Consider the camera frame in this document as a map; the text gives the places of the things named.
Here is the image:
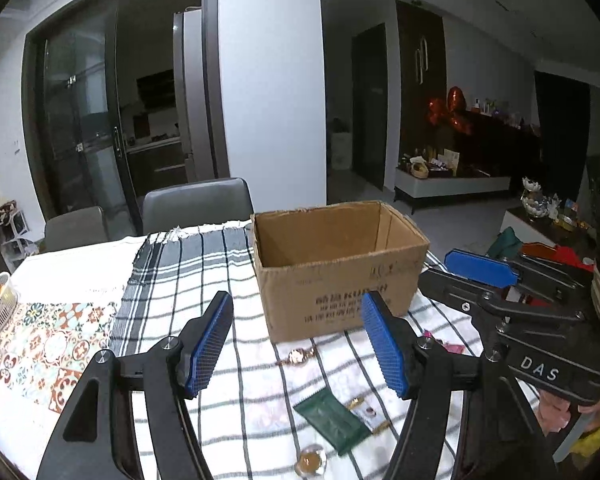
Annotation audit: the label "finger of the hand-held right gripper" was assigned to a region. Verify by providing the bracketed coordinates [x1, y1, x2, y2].
[418, 267, 588, 328]
[444, 248, 597, 288]

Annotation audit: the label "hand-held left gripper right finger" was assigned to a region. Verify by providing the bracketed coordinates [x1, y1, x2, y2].
[361, 292, 553, 480]

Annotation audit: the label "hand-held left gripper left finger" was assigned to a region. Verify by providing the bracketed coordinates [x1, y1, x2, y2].
[36, 290, 234, 480]

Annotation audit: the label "small white gold snack packet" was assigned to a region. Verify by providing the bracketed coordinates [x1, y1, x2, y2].
[344, 396, 391, 436]

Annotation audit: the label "brown cardboard box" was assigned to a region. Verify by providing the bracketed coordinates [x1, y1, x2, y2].
[250, 201, 431, 345]

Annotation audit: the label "gold candy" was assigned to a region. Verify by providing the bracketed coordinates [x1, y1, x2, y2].
[275, 347, 317, 367]

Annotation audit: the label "dark green snack packet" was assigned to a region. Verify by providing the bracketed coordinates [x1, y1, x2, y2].
[293, 389, 372, 457]

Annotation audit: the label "round amber jelly cup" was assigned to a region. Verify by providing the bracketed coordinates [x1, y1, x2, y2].
[295, 444, 327, 476]

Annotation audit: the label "person's right hand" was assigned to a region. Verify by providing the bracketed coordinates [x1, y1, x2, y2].
[539, 389, 578, 436]

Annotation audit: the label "green cloth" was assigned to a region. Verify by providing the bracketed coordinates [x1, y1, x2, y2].
[486, 226, 523, 261]

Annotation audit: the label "black white plaid tablecloth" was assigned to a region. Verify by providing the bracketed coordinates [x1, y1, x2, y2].
[107, 220, 546, 480]

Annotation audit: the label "white low cabinet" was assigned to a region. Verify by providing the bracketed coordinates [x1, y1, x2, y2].
[394, 165, 512, 213]

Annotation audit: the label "white lotus ornament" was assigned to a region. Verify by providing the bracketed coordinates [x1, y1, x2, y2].
[521, 176, 548, 218]

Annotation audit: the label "dark sideboard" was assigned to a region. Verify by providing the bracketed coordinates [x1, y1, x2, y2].
[450, 110, 543, 178]

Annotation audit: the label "grey dining chair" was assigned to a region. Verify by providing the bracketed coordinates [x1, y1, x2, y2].
[44, 206, 108, 253]
[141, 177, 255, 236]

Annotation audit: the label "white printed table cover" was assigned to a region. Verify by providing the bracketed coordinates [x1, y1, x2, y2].
[0, 237, 148, 461]

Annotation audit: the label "patterned tile-print table runner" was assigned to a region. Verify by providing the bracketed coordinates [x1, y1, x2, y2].
[0, 301, 123, 413]

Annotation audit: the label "dark tall cabinet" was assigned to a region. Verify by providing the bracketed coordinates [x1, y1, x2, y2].
[396, 1, 448, 161]

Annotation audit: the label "red foil balloons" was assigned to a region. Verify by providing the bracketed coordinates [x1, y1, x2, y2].
[427, 86, 473, 136]

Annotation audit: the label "dark room door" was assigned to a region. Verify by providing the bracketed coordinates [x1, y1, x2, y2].
[352, 23, 388, 191]

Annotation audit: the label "small white shelf rack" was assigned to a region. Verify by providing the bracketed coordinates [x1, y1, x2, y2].
[0, 202, 31, 271]

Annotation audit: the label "silver refrigerator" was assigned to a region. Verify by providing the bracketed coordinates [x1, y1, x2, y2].
[172, 7, 211, 183]

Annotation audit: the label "dark sliding glass door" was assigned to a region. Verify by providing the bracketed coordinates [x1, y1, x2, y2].
[22, 0, 221, 241]

